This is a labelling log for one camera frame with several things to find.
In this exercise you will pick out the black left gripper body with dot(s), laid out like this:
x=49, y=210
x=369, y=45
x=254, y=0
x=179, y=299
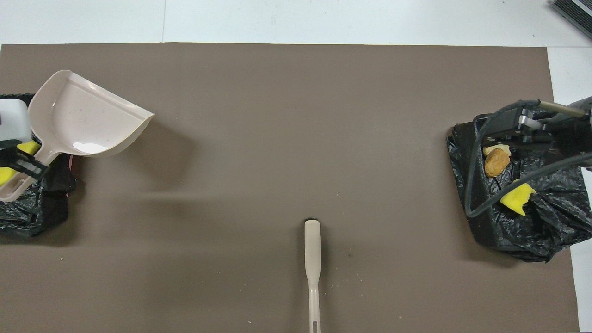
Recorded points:
x=10, y=152

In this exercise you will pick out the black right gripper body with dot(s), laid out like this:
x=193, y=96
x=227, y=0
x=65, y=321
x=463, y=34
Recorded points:
x=571, y=132

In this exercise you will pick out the yellow sponge piece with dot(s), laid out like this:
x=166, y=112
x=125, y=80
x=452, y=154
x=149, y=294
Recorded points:
x=28, y=147
x=6, y=175
x=517, y=199

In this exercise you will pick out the striped croissant piece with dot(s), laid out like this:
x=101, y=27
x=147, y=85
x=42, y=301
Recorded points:
x=497, y=149

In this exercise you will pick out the brown bread roll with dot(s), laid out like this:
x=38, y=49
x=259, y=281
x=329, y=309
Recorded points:
x=496, y=163

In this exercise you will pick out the beige plastic dustpan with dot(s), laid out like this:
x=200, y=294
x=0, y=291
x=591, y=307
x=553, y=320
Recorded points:
x=83, y=115

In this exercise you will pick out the beige hand brush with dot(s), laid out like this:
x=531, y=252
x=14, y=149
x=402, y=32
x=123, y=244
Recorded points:
x=312, y=249

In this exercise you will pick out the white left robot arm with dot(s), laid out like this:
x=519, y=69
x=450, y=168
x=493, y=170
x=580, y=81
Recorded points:
x=13, y=119

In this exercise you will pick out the empty black bag bin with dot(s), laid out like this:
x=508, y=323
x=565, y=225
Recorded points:
x=41, y=208

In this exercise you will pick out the black bag trash bin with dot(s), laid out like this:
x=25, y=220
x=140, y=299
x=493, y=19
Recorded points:
x=550, y=222

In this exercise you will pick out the dark ribbed panel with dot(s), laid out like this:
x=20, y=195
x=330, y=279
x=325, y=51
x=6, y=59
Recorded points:
x=576, y=11

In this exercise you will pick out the brown table mat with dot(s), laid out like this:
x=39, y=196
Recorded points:
x=296, y=138

